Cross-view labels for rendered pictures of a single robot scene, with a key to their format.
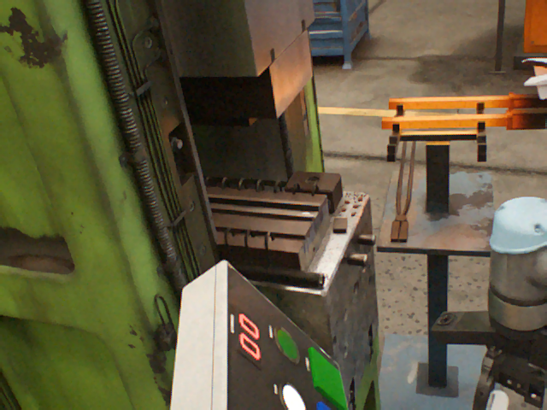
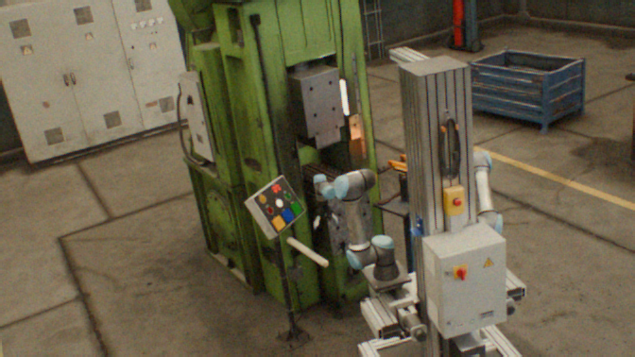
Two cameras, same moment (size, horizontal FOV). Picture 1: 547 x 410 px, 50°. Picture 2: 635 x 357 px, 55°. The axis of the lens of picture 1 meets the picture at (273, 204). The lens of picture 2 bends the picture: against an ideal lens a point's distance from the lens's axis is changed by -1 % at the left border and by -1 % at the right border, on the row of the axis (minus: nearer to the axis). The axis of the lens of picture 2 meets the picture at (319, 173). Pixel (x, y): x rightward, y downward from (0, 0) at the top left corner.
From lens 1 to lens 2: 3.30 m
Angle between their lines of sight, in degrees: 30
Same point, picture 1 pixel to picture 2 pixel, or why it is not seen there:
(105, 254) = (266, 169)
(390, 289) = not seen: hidden behind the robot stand
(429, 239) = (389, 207)
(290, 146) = (351, 161)
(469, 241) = (400, 211)
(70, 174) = (262, 149)
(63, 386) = not seen: hidden behind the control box
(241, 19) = (305, 125)
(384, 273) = not seen: hidden behind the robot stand
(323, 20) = (531, 98)
